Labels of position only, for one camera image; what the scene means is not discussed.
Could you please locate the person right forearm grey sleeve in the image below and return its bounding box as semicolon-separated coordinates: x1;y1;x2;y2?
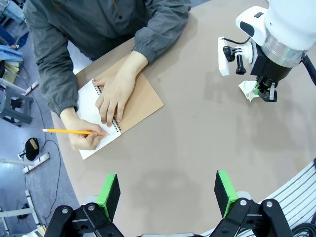
34;27;79;118

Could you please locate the person right hand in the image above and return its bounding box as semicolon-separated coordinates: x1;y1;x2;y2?
60;106;109;151

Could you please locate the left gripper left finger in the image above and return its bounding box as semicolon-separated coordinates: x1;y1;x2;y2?
44;173;124;237

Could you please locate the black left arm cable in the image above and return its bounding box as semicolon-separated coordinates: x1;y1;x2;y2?
292;222;316;237

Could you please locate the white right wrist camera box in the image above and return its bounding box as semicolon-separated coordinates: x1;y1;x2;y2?
217;36;231;76

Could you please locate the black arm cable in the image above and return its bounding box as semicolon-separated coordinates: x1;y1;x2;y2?
292;222;316;237
301;54;316;86

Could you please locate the blue cloth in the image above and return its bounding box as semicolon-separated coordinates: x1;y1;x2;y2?
0;44;25;62

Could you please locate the beige book stack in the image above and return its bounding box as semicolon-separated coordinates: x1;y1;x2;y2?
2;61;21;84

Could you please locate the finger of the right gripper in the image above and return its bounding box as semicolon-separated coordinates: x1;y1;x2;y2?
258;82;278;103
253;75;266;95

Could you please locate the white metal frame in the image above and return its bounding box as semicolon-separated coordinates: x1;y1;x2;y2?
0;189;44;235

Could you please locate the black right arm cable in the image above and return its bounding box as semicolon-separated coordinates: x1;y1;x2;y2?
301;54;316;86

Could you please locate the grey step stool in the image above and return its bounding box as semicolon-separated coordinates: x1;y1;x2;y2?
0;86;35;128

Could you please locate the white paper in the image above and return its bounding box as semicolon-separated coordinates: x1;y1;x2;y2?
237;80;259;102

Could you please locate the grey aluminium frame rail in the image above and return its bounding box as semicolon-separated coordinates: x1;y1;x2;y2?
199;158;316;237

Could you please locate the thin black camera cable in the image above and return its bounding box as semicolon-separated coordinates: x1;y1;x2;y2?
223;36;251;45

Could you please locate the seated person grey jacket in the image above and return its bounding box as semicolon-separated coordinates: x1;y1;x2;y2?
23;0;154;61

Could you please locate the person left forearm grey sleeve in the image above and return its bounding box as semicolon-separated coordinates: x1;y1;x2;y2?
133;0;192;65

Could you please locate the black pouch with tape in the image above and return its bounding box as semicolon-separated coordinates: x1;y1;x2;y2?
24;137;40;161

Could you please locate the person left hand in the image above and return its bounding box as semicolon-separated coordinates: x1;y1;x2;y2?
92;50;149;127

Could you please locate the white floor bar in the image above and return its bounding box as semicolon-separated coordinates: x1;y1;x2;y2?
21;80;40;96
18;152;51;174

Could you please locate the yellow pencil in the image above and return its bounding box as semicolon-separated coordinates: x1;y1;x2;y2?
40;128;111;137

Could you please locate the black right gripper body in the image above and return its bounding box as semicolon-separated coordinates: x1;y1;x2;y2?
250;45;294;85

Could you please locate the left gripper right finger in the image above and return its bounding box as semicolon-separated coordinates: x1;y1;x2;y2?
209;170;294;237

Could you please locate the white pole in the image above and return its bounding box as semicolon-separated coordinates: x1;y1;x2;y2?
0;158;36;167

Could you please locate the right wrist camera mount bracket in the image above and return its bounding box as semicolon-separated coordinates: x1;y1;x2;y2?
222;40;259;76

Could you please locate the spiral notebook brown cover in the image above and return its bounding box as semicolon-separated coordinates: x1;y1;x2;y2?
75;55;164;160

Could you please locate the thin black floor cable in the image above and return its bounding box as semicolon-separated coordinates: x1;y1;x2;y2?
23;139;62;220

